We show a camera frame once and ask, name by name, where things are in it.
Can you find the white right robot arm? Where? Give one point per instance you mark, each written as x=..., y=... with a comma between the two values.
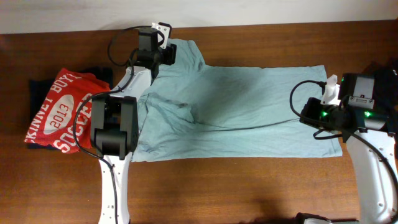
x=369, y=136

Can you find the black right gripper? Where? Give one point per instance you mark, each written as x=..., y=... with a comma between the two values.
x=308, y=112

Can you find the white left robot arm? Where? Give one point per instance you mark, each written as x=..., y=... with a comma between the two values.
x=115, y=129

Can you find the black crumpled clothes pile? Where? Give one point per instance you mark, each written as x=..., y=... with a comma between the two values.
x=385, y=81

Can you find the light blue t-shirt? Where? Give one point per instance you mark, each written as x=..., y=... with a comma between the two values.
x=193, y=110

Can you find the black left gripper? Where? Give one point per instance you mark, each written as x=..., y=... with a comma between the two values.
x=170, y=53

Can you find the red folded soccer t-shirt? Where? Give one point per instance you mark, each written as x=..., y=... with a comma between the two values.
x=58, y=125

